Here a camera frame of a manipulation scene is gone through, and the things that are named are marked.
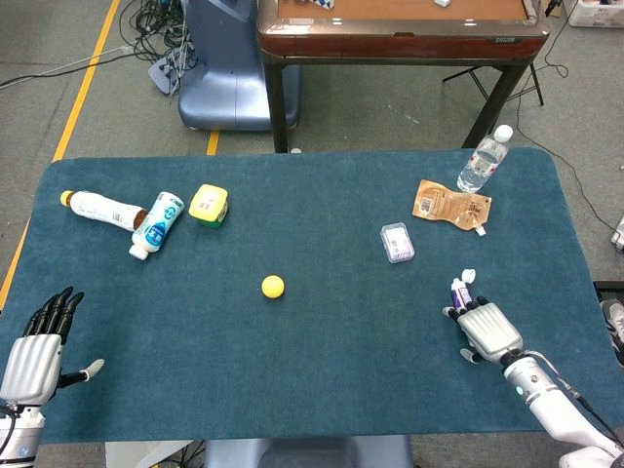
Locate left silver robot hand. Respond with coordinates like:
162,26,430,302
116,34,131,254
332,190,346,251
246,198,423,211
0,286,105,407

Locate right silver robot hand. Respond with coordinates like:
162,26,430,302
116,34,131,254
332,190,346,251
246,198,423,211
442,294,525,366

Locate purple white tube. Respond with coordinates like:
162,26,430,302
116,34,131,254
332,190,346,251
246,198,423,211
449,267,478,313

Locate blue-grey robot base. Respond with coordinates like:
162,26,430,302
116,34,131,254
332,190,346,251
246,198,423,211
177,0,301,132

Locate white bottle with yellow cap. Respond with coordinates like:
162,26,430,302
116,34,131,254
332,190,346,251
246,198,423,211
59,189,148,233

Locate grey sneaker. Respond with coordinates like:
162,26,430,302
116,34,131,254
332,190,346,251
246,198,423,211
600,298,624,367

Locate clear plastic floss box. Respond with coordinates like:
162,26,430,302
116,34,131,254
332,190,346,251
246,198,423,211
379,220,416,265

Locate orange spout pouch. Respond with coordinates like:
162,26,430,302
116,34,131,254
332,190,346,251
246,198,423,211
411,178,492,238

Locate clear water bottle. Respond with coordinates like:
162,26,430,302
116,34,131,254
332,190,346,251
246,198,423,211
456,124,515,195

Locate blue felt table cloth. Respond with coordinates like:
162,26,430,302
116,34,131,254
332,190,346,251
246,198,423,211
0,147,616,445

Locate white bottle with blue label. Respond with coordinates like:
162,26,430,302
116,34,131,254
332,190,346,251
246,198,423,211
128,190,185,261

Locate yellow ball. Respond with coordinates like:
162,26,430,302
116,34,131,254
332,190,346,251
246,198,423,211
260,274,286,299

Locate blue-grey own robot torso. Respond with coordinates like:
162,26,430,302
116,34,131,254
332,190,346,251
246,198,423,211
204,435,414,468

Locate green box with yellow lid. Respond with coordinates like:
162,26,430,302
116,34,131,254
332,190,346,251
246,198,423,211
188,183,230,230

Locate brown mahjong table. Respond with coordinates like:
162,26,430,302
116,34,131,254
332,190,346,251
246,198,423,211
256,0,552,155

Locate grey power strip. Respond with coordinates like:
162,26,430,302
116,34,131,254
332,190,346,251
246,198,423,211
147,48,189,97

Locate white storage box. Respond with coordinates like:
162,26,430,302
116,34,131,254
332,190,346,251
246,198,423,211
567,0,624,28

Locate black cable bundle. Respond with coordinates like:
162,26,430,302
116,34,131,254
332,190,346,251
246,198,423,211
119,0,199,94

